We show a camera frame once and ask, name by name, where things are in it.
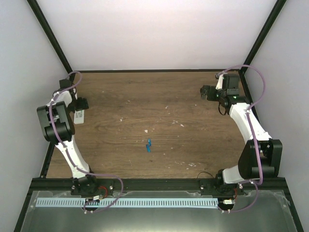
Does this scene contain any white remote control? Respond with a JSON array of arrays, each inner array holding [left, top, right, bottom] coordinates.
[[73, 110, 84, 125]]

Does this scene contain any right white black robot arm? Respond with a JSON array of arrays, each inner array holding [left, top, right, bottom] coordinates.
[[200, 73, 283, 195]]

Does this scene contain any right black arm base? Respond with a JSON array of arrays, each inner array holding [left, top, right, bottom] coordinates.
[[198, 178, 241, 196]]

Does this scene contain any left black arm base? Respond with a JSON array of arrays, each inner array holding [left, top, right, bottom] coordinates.
[[71, 175, 114, 196]]

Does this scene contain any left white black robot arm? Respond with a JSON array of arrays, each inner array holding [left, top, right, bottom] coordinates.
[[37, 79, 99, 195]]

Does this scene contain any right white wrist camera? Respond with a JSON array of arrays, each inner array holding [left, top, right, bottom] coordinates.
[[215, 72, 225, 90]]

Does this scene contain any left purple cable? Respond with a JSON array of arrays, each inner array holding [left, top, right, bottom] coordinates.
[[48, 71, 124, 213]]

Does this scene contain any black aluminium frame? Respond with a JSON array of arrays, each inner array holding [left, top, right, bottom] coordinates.
[[14, 0, 303, 232]]

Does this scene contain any light blue slotted cable duct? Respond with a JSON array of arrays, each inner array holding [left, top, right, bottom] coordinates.
[[35, 198, 218, 208]]

